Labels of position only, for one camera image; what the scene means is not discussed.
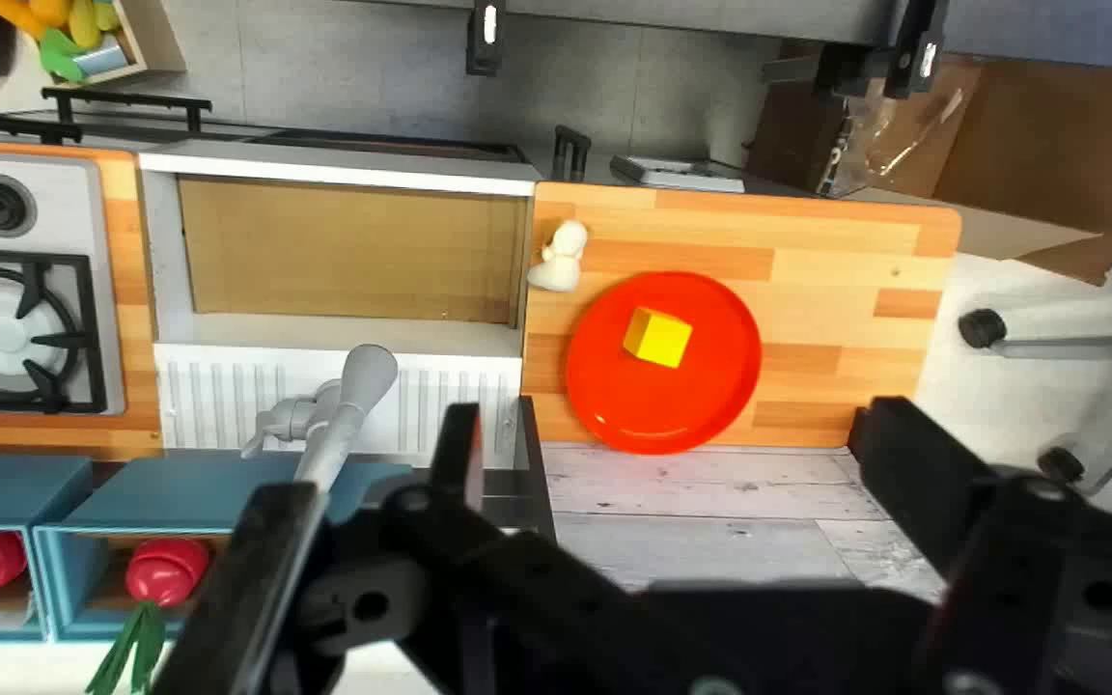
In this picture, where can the grey toy sink basin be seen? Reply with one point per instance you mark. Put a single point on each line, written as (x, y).
(349, 253)

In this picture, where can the orange round plate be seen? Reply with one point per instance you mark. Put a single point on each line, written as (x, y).
(696, 397)

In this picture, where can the grey toy faucet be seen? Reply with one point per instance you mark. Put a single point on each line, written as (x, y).
(349, 408)

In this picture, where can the wooden crate with toys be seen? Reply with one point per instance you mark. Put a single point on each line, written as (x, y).
(59, 41)

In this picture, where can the wide teal storage bin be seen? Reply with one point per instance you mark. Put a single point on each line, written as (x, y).
(196, 495)

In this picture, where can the black bracket with white label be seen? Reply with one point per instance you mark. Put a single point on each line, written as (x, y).
(489, 28)
(920, 43)

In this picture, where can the black metal rail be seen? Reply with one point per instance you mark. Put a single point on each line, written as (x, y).
(119, 100)

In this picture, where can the green toy vegetable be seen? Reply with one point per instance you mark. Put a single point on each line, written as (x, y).
(131, 650)

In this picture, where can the grey stove knob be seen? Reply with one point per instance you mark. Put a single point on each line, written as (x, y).
(1, 206)

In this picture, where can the brown cardboard box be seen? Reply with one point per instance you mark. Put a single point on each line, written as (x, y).
(1045, 140)

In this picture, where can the white ribbed drainboard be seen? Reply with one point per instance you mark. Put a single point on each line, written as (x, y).
(223, 397)

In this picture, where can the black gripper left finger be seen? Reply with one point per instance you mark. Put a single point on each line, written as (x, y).
(505, 604)

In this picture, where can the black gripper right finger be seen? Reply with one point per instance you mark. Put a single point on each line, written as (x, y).
(1007, 579)

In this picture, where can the yellow cube block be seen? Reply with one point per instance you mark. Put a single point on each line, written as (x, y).
(659, 338)

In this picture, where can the small white toy figure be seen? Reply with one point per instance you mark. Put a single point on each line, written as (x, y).
(564, 253)

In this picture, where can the black stove burner grate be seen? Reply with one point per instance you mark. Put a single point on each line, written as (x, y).
(16, 332)

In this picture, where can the grey stand with black casters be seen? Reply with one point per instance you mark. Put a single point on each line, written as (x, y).
(1072, 320)

